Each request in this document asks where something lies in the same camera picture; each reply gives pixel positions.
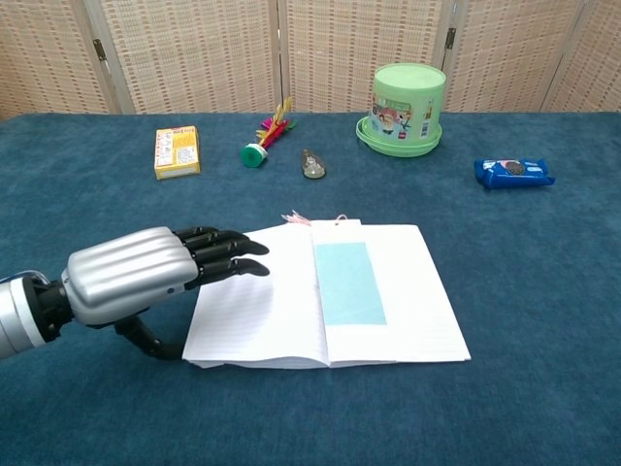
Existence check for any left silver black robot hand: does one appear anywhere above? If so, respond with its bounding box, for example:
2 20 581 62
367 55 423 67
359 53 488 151
60 225 271 361

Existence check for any light blue tasselled bookmark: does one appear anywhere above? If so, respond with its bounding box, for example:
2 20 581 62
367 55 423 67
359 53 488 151
279 210 398 364

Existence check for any white lined notebook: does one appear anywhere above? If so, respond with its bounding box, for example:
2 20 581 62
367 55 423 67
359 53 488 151
181 222 473 371

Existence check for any yellow cardboard box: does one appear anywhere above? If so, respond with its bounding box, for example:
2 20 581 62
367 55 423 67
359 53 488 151
153 125 202 182

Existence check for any colourful feather shuttlecock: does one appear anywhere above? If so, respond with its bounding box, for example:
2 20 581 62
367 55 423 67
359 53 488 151
239 95 297 170

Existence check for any small clear glass bottle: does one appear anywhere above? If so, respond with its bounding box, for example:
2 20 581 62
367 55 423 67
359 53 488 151
300 148 327 181

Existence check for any woven bamboo folding screen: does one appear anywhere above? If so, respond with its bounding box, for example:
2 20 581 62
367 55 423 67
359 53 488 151
0 0 621 122

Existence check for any green plastic bucket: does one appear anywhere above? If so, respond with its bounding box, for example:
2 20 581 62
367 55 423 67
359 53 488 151
355 63 446 159

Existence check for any blue cookie packet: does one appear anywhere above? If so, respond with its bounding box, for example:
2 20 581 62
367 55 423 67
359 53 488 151
474 156 556 190

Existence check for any dark blue table cloth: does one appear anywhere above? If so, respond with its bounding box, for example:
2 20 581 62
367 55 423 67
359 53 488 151
0 112 621 466

